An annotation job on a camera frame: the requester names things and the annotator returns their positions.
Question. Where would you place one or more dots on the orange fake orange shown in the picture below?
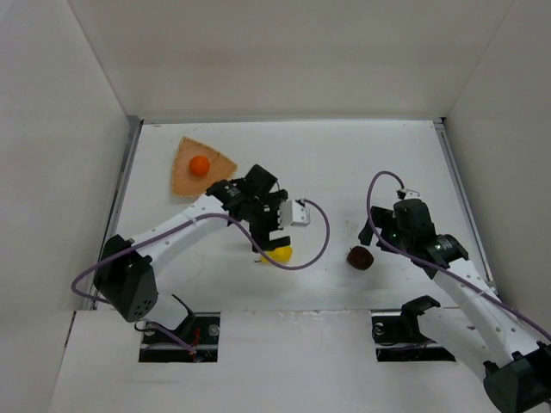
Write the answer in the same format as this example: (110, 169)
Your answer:
(199, 166)

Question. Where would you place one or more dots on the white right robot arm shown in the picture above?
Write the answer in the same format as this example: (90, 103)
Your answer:
(511, 362)

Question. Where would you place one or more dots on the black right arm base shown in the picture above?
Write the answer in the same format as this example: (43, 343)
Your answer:
(397, 336)

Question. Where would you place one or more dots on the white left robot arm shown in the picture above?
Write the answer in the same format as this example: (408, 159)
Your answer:
(127, 278)

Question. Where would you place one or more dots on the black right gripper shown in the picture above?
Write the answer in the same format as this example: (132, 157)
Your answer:
(380, 225)

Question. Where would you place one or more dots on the yellow fake pear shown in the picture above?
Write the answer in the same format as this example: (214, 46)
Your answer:
(281, 255)

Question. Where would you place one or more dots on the aluminium table edge rail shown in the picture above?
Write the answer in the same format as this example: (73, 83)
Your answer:
(135, 126)

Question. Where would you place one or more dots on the right aluminium table rail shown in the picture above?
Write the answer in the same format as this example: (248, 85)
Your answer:
(476, 249)

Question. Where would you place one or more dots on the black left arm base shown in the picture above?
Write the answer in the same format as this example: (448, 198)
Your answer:
(195, 340)

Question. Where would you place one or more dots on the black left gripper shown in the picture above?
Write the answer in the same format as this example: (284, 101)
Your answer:
(267, 232)

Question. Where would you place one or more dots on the dark red fake apple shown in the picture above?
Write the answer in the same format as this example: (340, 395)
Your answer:
(360, 258)

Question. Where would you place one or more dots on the woven orange fruit basket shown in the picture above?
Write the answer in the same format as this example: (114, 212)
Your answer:
(183, 184)

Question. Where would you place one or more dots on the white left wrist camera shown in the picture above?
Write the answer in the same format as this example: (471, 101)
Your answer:
(294, 213)

